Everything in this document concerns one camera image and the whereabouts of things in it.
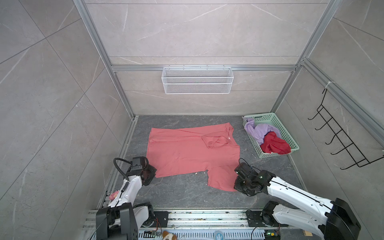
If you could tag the green electronics board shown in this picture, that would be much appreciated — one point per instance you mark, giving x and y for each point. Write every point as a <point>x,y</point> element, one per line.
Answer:
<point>272,235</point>

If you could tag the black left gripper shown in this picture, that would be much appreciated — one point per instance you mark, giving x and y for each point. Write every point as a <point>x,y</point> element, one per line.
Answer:
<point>152,170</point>

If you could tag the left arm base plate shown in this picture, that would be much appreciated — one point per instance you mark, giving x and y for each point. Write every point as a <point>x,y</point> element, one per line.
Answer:
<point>157,219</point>

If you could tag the lilac t shirt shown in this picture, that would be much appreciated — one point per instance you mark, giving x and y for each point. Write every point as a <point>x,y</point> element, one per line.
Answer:
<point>258,131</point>

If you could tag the aluminium rail frame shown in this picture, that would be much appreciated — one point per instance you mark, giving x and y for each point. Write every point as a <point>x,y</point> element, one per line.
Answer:
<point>224,219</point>

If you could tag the brown white round object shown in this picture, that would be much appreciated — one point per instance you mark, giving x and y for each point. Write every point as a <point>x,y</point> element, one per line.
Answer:
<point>168,236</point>

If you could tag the small pink toy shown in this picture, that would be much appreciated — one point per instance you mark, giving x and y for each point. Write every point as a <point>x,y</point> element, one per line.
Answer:
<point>112,196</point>

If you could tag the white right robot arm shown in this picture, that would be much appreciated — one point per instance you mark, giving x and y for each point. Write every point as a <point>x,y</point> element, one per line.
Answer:
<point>330,220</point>

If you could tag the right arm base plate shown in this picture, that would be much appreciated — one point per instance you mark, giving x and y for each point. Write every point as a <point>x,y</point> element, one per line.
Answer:
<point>262,219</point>

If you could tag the white wire mesh basket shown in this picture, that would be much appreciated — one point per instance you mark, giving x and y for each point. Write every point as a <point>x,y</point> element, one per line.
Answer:
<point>199,80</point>

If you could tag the black wire hook rack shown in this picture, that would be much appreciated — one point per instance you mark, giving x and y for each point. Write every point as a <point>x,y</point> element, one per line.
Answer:
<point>358,158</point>

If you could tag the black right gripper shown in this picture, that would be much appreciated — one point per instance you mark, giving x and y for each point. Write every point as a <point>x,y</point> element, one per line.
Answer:
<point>236,186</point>

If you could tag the white slotted cable duct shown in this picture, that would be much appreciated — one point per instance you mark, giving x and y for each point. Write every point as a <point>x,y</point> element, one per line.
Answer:
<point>208,234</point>

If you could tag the green plastic basket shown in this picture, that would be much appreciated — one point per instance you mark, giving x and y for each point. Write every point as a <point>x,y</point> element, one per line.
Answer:
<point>272,120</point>

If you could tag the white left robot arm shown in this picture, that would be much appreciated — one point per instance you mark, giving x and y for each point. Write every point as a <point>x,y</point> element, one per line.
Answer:
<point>121,219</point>

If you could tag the dark red t shirt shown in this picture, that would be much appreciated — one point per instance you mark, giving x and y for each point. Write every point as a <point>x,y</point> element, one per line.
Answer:
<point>273,144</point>

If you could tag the pink t shirt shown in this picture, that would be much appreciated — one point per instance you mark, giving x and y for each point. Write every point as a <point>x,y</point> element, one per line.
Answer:
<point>210,149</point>

